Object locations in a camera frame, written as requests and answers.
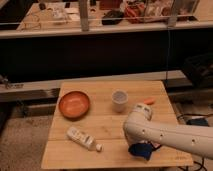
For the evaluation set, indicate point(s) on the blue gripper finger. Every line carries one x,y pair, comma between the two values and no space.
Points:
143,150

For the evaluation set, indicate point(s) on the translucent plastic cup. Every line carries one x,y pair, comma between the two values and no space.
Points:
119,100

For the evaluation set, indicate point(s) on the black box on floor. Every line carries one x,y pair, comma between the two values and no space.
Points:
198,122

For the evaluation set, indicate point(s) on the white plastic bottle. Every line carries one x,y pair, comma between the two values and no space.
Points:
85,140

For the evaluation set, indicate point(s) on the dark red-black small box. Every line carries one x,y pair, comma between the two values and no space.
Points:
156,145

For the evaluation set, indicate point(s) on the grey metal post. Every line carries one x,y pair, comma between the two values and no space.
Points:
83,10

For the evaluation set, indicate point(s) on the wooden table board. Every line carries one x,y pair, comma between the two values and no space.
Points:
105,126

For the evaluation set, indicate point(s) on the black bag on shelf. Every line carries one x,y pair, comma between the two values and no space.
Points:
112,17

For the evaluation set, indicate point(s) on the orange red cloth bundle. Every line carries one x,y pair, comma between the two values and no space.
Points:
134,13

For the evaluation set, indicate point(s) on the orange carrot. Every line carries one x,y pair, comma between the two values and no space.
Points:
149,101

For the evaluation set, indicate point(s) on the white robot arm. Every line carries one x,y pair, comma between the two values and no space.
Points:
196,140

